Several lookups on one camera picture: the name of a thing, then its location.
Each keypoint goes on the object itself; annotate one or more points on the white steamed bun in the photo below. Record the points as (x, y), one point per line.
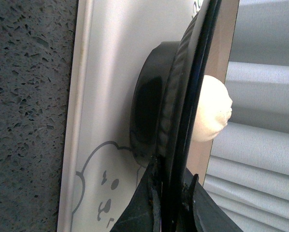
(213, 111)

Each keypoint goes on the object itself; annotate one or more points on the cream plastic serving tray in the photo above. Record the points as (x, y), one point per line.
(113, 40)

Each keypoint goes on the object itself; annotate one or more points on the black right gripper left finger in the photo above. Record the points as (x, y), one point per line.
(143, 212)

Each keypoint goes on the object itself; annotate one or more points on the brown plate with black rim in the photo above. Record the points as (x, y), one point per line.
(164, 108)

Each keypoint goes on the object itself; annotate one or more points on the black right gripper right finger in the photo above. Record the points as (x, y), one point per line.
(198, 212)

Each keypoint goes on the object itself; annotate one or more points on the grey pleated curtain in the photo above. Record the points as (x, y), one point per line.
(248, 170)

